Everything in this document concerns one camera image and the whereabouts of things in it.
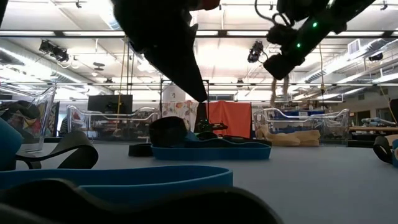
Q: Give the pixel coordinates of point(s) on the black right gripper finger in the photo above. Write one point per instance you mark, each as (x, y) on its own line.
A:
(283, 67)

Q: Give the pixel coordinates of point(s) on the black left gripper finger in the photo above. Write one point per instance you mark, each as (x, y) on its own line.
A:
(183, 68)

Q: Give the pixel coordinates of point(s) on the tan rubber band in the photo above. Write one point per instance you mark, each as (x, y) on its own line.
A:
(286, 140)
(264, 133)
(311, 137)
(273, 93)

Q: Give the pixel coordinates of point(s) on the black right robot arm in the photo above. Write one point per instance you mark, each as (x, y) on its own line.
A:
(342, 9)

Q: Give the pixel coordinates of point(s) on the white floral hanging cloth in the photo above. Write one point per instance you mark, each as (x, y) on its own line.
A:
(186, 112)

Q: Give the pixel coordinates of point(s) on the white air vent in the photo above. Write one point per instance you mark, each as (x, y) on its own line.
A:
(354, 46)

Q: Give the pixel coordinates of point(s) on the clear plastic basket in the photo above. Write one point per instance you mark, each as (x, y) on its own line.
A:
(146, 113)
(46, 124)
(335, 124)

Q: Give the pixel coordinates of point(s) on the background robot with green lights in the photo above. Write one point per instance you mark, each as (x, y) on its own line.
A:
(205, 126)

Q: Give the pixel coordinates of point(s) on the orange hanging cloth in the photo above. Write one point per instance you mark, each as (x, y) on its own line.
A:
(230, 118)

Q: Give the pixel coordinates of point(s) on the black ceiling speaker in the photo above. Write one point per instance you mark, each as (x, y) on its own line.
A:
(376, 57)

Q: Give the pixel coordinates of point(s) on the black ceiling disc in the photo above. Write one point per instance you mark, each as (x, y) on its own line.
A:
(99, 65)

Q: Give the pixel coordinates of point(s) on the black computer monitor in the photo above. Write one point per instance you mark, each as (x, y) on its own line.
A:
(109, 104)

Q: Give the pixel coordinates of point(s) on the grey bundle on background table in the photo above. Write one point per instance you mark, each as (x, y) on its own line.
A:
(376, 121)

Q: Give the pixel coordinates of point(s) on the wooden background table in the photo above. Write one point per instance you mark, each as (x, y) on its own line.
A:
(373, 128)

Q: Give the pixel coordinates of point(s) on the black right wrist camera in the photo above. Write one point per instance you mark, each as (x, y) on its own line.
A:
(280, 34)

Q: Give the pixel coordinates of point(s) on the black ceiling camera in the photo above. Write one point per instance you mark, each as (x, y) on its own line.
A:
(255, 51)
(56, 53)

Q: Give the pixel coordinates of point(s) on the black metal rack frame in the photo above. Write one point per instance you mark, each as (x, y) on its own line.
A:
(161, 93)

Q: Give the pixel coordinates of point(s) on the colourful wall poster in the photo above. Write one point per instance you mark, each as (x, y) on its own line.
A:
(54, 121)

